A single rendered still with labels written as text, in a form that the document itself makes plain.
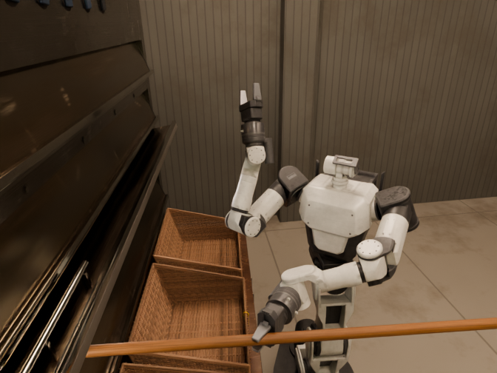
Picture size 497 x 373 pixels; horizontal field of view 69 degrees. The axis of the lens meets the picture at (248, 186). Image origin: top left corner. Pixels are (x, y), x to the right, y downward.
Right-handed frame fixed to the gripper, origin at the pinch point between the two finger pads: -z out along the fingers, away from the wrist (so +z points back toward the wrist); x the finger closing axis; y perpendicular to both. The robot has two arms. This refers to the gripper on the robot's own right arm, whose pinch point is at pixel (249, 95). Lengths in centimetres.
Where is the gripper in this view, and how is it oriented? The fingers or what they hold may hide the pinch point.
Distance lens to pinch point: 140.7
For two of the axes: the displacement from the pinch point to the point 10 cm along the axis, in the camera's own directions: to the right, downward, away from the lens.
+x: 4.7, -0.2, -8.8
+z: 0.9, 10.0, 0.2
